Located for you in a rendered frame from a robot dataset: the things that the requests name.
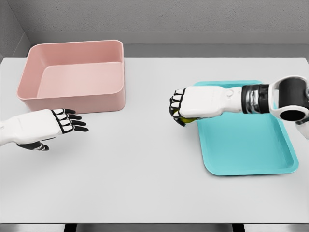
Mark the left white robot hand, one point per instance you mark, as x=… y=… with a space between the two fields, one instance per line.
x=36 y=125

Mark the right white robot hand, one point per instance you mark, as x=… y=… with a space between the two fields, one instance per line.
x=193 y=101

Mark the yellow-green tennis ball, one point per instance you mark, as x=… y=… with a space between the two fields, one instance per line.
x=188 y=120

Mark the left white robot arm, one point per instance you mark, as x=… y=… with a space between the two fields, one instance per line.
x=6 y=131

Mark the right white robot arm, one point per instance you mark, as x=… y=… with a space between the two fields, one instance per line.
x=265 y=99

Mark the pink rectangular basket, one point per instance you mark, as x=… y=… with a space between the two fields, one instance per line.
x=72 y=75

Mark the blue flat tray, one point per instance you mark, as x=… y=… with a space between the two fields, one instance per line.
x=243 y=142

